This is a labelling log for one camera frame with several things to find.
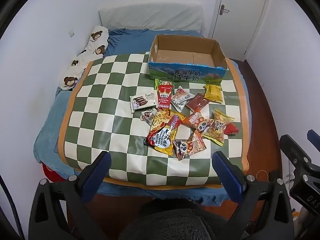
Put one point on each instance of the white blue snack packet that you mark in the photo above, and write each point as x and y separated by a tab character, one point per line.
181	97

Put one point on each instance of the yellow clear pastry packet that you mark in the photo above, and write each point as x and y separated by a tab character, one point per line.
218	128

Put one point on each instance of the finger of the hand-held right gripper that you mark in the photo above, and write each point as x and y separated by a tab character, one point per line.
296	152
314	138

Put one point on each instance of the white chocolate biscuit box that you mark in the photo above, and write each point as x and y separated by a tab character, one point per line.
143	101

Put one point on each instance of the white wall socket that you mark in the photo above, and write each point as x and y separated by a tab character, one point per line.
71	32

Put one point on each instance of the brown snack packet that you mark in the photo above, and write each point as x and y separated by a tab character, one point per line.
197	102

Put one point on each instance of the green candy packet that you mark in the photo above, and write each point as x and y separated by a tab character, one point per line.
157	82

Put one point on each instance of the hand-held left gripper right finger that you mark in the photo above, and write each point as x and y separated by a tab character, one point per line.
230	180

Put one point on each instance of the white bear print pillow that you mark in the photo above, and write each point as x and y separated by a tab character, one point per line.
92	47

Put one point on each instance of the green white checkered mat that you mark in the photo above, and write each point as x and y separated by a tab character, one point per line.
112	92

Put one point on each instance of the dark grey fuzzy cloth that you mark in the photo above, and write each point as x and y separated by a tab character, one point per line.
165	225

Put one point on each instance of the yellow snack packet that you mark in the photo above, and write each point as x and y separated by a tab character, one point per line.
213	93

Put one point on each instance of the small white candy packet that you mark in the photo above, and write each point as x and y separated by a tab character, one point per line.
147	115

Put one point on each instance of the large instant noodle packet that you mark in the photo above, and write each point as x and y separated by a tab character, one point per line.
160	135

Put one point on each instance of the red object under bed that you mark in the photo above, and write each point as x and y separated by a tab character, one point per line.
51	173

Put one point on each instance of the dark blue bed sheet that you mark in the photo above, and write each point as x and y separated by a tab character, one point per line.
140	42

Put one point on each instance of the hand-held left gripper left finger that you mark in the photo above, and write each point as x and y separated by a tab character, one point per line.
98	177

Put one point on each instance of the white quilted pillow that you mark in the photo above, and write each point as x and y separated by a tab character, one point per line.
150	17

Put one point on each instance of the small red snack packet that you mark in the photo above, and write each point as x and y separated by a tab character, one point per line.
231	129

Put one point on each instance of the white door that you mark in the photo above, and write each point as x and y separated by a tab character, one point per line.
240	25

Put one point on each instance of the cardboard box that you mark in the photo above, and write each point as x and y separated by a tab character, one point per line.
185	75

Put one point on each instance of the orange panda snack packet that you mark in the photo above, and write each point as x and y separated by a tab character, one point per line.
197	121
190	146

